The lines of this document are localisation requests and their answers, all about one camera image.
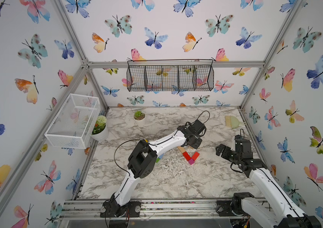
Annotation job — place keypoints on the aluminium front rail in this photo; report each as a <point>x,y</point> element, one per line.
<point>150,209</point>

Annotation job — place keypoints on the green hand brush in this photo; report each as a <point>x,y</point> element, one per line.
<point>233,122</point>

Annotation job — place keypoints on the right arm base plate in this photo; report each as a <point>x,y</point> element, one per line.
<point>225,208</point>

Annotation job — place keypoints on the small potted succulent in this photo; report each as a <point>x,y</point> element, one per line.
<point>139,116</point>

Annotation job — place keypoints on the red block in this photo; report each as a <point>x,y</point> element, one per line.
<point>195,156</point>
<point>186,156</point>

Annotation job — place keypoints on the black wire wall basket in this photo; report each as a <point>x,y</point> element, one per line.
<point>170,75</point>

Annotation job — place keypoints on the white pot flowering plant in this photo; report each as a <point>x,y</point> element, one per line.
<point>100,130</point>

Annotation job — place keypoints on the magenta small block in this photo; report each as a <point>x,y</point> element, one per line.
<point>191,161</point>

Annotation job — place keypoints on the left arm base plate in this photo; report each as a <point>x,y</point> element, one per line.
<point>121,209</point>

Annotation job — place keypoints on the white mesh wall basket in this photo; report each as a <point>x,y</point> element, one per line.
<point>73,124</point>

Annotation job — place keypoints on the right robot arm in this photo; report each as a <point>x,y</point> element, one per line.
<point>283,212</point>

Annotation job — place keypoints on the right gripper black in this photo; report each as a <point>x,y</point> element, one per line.
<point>227,150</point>

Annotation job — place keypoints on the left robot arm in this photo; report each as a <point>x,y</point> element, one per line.
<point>143,158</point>

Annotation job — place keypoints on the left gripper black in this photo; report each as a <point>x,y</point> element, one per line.
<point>199,140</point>

